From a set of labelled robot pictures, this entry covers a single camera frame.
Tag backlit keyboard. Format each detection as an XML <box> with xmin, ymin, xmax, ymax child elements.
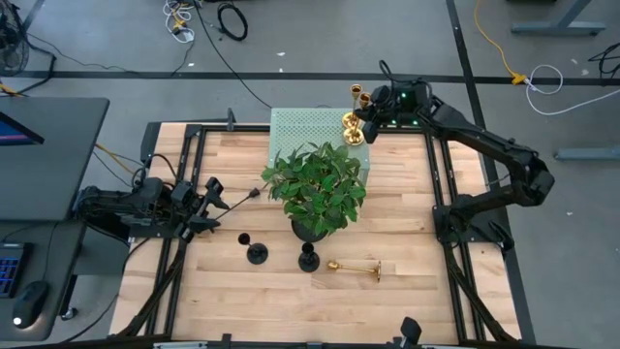
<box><xmin>0</xmin><ymin>241</ymin><xmax>29</xmax><ymax>300</ymax></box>

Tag desk leg with caster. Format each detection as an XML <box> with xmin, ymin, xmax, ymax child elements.
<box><xmin>58</xmin><ymin>273</ymin><xmax>79</xmax><ymax>322</ymax></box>

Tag grey desk top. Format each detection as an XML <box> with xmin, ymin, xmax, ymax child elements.
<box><xmin>0</xmin><ymin>96</ymin><xmax>110</xmax><ymax>223</ymax></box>

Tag short black candlestick holder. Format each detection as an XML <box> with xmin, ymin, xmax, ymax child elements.
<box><xmin>297</xmin><ymin>241</ymin><xmax>321</xmax><ymax>273</ymax></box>

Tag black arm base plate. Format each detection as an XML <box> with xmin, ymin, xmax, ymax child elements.
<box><xmin>128</xmin><ymin>220</ymin><xmax>195</xmax><ymax>239</ymax></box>
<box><xmin>432</xmin><ymin>203</ymin><xmax>514</xmax><ymax>253</ymax></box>

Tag silver bracket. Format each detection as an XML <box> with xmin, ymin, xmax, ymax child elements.
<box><xmin>152</xmin><ymin>341</ymin><xmax>209</xmax><ymax>349</ymax></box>

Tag green perforated metal box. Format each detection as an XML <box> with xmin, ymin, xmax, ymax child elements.
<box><xmin>268</xmin><ymin>107</ymin><xmax>372</xmax><ymax>185</ymax></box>

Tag dark desk surface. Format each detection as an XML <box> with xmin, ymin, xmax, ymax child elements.
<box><xmin>0</xmin><ymin>220</ymin><xmax>87</xmax><ymax>343</ymax></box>

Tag potted green leafy plant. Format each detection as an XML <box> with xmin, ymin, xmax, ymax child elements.
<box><xmin>261</xmin><ymin>141</ymin><xmax>368</xmax><ymax>243</ymax></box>

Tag black aluminium table frame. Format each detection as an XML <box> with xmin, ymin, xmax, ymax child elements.
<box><xmin>139</xmin><ymin>120</ymin><xmax>538</xmax><ymax>349</ymax></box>

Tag black computer mouse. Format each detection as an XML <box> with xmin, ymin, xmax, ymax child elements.
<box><xmin>12</xmin><ymin>280</ymin><xmax>49</xmax><ymax>330</ymax></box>

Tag white looped cable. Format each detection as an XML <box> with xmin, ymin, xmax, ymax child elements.
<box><xmin>525</xmin><ymin>64</ymin><xmax>620</xmax><ymax>116</ymax></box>

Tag black floor fan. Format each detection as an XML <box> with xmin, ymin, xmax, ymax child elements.
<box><xmin>0</xmin><ymin>0</ymin><xmax>31</xmax><ymax>78</ymax></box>

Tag medium black candlestick holder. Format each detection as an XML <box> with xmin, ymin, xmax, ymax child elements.
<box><xmin>236</xmin><ymin>232</ymin><xmax>269</xmax><ymax>266</ymax></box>

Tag thin black fan cable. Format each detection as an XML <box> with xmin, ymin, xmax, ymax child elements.
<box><xmin>14</xmin><ymin>31</ymin><xmax>141</xmax><ymax>96</ymax></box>

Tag white cable bundle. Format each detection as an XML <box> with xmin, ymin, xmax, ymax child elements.
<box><xmin>162</xmin><ymin>0</ymin><xmax>198</xmax><ymax>45</ymax></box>

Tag yellow extension cable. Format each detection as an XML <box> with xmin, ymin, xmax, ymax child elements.
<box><xmin>473</xmin><ymin>0</ymin><xmax>528</xmax><ymax>86</ymax></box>

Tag computer monitor screen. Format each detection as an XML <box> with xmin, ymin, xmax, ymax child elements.
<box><xmin>0</xmin><ymin>111</ymin><xmax>46</xmax><ymax>147</ymax></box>

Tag tall slim gold candlestick holder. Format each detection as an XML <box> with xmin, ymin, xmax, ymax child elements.
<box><xmin>326</xmin><ymin>260</ymin><xmax>383</xmax><ymax>284</ymax></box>

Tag grey desk foot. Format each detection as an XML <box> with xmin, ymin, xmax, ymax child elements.
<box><xmin>554</xmin><ymin>147</ymin><xmax>620</xmax><ymax>161</ymax></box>
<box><xmin>511</xmin><ymin>0</ymin><xmax>606</xmax><ymax>36</ymax></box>

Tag tall thin black candlestick holder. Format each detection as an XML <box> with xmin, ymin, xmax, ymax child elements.
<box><xmin>216</xmin><ymin>188</ymin><xmax>263</xmax><ymax>224</ymax></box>

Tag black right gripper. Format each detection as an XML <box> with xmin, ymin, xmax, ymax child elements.
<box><xmin>361</xmin><ymin>79</ymin><xmax>434</xmax><ymax>145</ymax></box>

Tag black cable bundle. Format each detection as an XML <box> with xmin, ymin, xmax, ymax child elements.
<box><xmin>115</xmin><ymin>237</ymin><xmax>190</xmax><ymax>338</ymax></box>
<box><xmin>443</xmin><ymin>241</ymin><xmax>517</xmax><ymax>343</ymax></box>

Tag black coiled cable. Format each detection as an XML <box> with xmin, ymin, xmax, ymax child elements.
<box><xmin>216</xmin><ymin>2</ymin><xmax>250</xmax><ymax>43</ymax></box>

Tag thin brown cable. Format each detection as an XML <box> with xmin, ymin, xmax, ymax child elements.
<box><xmin>92</xmin><ymin>142</ymin><xmax>146</xmax><ymax>175</ymax></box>

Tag long black floor cable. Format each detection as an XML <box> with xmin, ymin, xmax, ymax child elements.
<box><xmin>192</xmin><ymin>0</ymin><xmax>273</xmax><ymax>110</ymax></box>

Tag black tangled cable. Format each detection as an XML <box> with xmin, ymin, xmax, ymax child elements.
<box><xmin>588</xmin><ymin>41</ymin><xmax>620</xmax><ymax>79</ymax></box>

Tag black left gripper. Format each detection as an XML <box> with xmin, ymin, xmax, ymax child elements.
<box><xmin>170</xmin><ymin>176</ymin><xmax>231</xmax><ymax>238</ymax></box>

